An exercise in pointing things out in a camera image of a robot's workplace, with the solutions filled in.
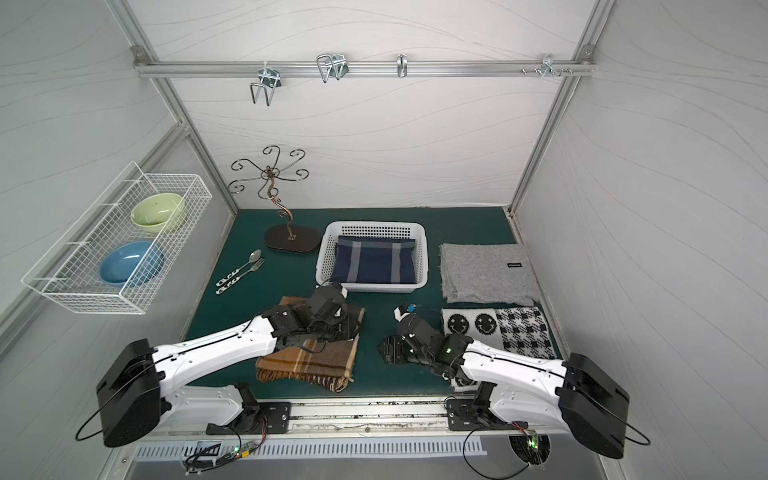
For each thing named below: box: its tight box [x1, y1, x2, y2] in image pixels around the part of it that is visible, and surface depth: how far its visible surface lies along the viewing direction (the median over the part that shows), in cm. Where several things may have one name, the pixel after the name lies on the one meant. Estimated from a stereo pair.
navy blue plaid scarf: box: [333, 236, 417, 284], surface depth 103 cm
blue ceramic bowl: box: [100, 240, 165, 287], surface depth 65 cm
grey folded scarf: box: [439, 243, 541, 306], surface depth 100 cm
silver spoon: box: [216, 249, 262, 287], surface depth 103 cm
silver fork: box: [216, 259, 265, 295], surface depth 100 cm
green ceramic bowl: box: [131, 192, 184, 233], surface depth 73 cm
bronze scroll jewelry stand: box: [228, 145, 321, 254], surface depth 93 cm
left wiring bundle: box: [184, 416, 269, 476], surface depth 69 cm
